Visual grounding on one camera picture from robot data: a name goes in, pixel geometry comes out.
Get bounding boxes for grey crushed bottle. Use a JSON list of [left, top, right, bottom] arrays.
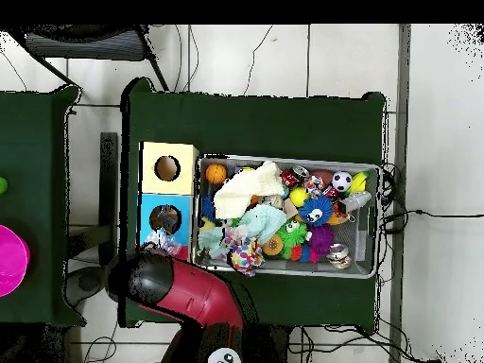
[[337, 190, 373, 215]]

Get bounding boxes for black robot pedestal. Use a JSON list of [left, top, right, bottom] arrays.
[[243, 323, 294, 363]]

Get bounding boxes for small orange basketball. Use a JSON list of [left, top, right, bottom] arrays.
[[204, 163, 228, 185]]

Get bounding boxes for cream waffle cloth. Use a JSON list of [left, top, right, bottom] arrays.
[[212, 160, 286, 220]]

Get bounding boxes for grey floor cable cover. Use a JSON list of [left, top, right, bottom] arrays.
[[389, 24, 412, 363]]

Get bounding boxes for purple knobbly toy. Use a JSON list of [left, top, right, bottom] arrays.
[[307, 224, 337, 259]]

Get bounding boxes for blue spiky toy small eyes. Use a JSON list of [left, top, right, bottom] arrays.
[[298, 194, 335, 228]]

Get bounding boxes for polka dot cloth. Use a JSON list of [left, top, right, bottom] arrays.
[[224, 225, 266, 277]]

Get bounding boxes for black flat panel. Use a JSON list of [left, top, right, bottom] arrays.
[[98, 131, 119, 268]]

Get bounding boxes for dark green table cloth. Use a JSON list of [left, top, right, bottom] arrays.
[[0, 84, 86, 328], [118, 77, 389, 329]]

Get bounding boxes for mint green waffle cloth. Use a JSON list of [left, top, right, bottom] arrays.
[[197, 203, 288, 260]]

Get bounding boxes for shallow silver mesh bin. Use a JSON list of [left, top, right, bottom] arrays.
[[190, 152, 383, 281]]

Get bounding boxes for grey oval stand base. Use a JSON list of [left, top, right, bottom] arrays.
[[65, 265, 109, 308]]

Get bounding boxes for blue spiky toy big eyes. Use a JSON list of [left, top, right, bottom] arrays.
[[199, 193, 221, 224]]

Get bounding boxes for small soccer ball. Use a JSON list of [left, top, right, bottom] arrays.
[[331, 170, 354, 193]]

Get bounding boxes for pink round bowl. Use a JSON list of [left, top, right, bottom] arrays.
[[0, 224, 31, 298]]

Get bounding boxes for green spiky toy with eyes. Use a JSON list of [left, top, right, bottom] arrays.
[[276, 218, 310, 260]]

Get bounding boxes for black chair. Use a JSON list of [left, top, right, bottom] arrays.
[[7, 24, 171, 93]]

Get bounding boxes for wooden box with three holes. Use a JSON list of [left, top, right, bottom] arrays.
[[131, 141, 200, 262]]

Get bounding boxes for black cable with plug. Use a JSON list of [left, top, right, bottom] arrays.
[[381, 208, 484, 220]]

